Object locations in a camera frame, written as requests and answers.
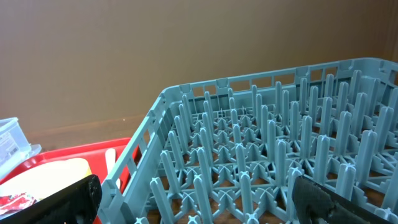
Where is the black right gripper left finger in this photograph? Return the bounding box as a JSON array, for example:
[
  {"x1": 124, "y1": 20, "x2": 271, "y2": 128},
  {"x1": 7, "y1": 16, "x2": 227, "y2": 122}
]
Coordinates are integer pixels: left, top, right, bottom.
[{"x1": 1, "y1": 174, "x2": 102, "y2": 224}]

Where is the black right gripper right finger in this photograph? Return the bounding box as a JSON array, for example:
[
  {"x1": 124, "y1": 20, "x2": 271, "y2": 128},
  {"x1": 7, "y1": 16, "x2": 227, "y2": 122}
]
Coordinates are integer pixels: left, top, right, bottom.
[{"x1": 292, "y1": 175, "x2": 392, "y2": 224}]

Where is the red snack wrapper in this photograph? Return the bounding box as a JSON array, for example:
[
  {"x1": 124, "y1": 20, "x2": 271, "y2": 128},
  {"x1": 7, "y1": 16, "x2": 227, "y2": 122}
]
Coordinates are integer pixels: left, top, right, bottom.
[{"x1": 1, "y1": 192, "x2": 37, "y2": 215}]

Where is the clear plastic waste bin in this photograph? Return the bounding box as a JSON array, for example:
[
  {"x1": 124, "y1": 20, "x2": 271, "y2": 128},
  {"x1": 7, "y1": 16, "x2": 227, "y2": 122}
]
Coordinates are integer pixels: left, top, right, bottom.
[{"x1": 1, "y1": 117, "x2": 42, "y2": 179}]

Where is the grey plastic dishwasher rack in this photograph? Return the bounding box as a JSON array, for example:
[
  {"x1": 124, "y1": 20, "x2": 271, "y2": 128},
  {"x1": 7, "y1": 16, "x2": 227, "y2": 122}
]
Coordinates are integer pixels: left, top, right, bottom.
[{"x1": 98, "y1": 58, "x2": 397, "y2": 223}]

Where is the yellow plastic cup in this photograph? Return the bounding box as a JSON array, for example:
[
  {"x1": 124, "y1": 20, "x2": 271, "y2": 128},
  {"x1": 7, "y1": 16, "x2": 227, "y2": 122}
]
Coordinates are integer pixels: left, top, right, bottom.
[{"x1": 1, "y1": 158, "x2": 92, "y2": 200}]

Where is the red plastic tray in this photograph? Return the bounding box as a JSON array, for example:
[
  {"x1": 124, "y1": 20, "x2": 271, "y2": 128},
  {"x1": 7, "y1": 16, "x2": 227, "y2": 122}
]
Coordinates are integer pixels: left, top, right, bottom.
[{"x1": 0, "y1": 137, "x2": 140, "y2": 224}]

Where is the white plastic spoon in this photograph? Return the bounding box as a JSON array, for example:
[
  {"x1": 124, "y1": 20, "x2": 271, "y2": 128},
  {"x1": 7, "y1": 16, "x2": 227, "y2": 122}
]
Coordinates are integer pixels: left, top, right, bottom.
[{"x1": 105, "y1": 148, "x2": 116, "y2": 174}]

